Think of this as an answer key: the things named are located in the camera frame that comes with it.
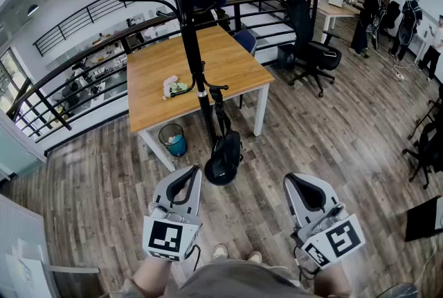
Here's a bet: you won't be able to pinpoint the black flat mat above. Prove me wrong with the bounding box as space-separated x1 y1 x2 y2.
404 195 443 242

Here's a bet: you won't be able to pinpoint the white cabinet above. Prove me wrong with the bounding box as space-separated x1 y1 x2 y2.
0 192 101 298

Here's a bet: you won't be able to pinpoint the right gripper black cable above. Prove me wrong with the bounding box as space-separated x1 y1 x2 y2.
292 232 322 282

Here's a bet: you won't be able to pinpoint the person's left shoe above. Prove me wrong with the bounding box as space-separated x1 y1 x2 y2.
211 243 229 259

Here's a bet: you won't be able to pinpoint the blue chair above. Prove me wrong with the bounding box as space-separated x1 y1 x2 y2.
232 28 259 109

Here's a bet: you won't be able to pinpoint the frosted glass door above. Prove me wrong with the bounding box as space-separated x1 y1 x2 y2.
0 109 48 176

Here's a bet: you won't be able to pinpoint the black office chair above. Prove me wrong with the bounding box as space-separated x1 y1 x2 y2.
286 0 343 99

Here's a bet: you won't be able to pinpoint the person's grey shorts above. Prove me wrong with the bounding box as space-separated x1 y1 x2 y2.
117 258 312 298

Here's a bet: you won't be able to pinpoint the black swivel chair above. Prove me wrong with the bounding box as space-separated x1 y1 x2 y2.
401 84 443 190

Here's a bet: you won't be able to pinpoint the wooden table with white legs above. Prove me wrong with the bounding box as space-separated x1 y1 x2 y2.
126 25 276 173

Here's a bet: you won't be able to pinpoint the person's right forearm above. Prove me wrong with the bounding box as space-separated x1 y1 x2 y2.
313 261 351 298

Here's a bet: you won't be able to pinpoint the window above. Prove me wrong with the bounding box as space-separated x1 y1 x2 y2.
0 47 33 114

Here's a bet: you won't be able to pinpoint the black shoulder bag with strap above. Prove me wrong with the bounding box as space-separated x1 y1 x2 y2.
207 85 244 184

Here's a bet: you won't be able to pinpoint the person's left forearm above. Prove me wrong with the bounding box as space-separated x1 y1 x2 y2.
133 254 174 298

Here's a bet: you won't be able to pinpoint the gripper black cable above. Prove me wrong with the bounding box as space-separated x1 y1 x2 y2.
292 232 322 282
188 243 202 272

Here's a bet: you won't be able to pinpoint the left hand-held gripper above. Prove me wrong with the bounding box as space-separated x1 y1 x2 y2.
142 165 204 263

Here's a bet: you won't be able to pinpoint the black railing with wooden top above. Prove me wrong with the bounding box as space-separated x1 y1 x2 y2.
6 0 321 152

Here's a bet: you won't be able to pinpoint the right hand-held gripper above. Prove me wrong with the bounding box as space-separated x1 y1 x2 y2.
282 172 367 270

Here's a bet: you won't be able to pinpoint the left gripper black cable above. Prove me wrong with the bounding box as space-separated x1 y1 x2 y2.
188 243 202 272

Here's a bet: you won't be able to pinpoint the black coat rack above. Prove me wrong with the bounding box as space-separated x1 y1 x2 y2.
119 0 243 187

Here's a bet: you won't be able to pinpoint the mesh bin with blue bag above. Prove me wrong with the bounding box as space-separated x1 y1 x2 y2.
158 123 188 158

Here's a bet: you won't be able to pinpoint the black balcony railing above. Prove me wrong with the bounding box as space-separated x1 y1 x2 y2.
33 0 163 57

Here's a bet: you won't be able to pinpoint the wooden desk with white legs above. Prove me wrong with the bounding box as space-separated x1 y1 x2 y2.
316 0 361 44

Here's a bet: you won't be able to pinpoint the black floor bin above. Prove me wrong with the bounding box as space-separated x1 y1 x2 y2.
276 44 296 70

